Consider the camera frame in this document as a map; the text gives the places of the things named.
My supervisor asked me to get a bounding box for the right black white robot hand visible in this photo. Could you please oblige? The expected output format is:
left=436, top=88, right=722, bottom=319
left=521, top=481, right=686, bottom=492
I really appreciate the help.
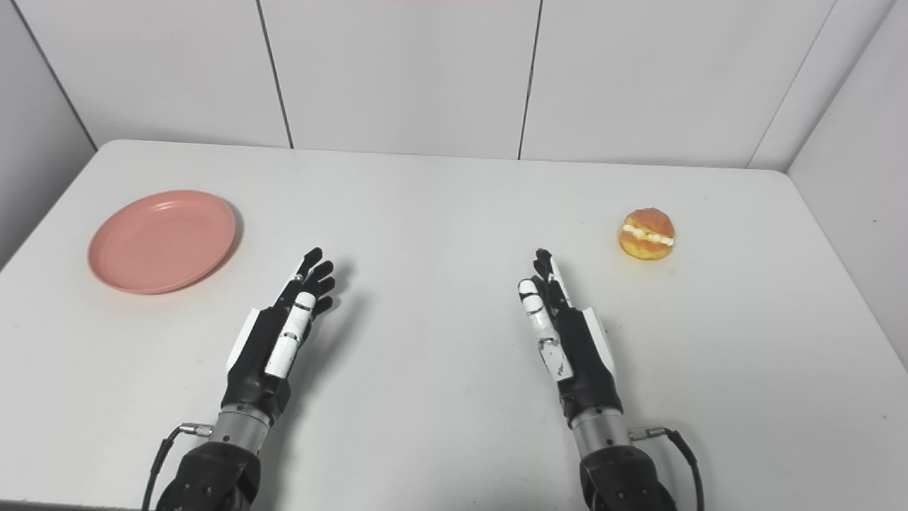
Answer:
left=518, top=248, right=625, bottom=428

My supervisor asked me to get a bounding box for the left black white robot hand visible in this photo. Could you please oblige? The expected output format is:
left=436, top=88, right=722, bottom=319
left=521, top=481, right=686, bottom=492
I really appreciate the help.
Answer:
left=221, top=247, right=336, bottom=425

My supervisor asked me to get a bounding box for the cream puff pastry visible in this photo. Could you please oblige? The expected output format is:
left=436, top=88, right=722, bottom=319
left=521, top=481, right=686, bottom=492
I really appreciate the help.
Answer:
left=619, top=208, right=675, bottom=261

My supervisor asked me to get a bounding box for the pink round plate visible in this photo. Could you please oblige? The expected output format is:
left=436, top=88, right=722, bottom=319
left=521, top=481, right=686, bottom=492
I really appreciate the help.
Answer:
left=88, top=189, right=238, bottom=295

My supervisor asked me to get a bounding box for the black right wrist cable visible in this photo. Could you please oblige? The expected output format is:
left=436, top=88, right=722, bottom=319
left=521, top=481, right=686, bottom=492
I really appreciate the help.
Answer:
left=628, top=426, right=705, bottom=511

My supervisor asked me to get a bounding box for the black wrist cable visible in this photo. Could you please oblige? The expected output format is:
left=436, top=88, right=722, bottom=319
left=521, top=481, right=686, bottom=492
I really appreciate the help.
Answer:
left=628, top=426, right=705, bottom=511
left=140, top=423, right=214, bottom=511

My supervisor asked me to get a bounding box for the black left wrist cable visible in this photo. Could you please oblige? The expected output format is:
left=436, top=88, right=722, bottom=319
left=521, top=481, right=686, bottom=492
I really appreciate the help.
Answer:
left=140, top=423, right=214, bottom=511

